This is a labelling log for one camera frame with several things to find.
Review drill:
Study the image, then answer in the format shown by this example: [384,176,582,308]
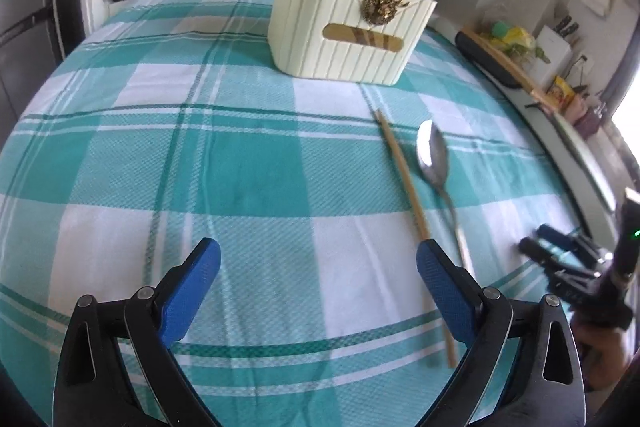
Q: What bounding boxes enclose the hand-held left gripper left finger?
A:
[51,238,222,427]

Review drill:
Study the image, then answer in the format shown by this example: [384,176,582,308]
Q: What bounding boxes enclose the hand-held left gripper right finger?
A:
[416,240,587,427]

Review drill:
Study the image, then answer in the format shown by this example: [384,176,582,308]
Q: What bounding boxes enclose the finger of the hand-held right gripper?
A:
[537,224,608,263]
[519,236,601,280]

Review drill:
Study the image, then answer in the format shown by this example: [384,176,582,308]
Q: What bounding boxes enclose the wooden chopstick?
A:
[374,109,458,369]

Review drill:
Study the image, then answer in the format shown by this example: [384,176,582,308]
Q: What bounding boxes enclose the large metal spoon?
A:
[416,119,473,273]

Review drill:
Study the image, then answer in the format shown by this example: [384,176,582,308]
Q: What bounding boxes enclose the white ribbed utensil holder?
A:
[266,0,440,86]

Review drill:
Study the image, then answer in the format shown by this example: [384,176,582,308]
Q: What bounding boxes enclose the person's right hand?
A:
[575,324,633,390]

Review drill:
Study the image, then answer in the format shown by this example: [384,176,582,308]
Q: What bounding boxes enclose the teal checked tablecloth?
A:
[0,0,613,427]

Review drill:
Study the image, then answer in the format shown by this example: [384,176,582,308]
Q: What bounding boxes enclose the yellow packet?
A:
[546,76,576,108]

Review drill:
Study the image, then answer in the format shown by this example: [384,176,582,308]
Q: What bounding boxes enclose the wooden cutting board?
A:
[462,27,558,110]

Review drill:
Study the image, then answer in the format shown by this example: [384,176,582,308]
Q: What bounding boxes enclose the white knife block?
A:
[530,25,573,78]

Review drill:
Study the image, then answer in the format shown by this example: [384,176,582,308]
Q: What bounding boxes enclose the black oblong pad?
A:
[456,29,526,88]

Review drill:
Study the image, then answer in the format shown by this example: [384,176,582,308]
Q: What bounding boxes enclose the yellow cloth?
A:
[507,27,536,50]

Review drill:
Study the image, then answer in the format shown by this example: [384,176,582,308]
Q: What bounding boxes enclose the grey refrigerator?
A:
[0,0,86,118]

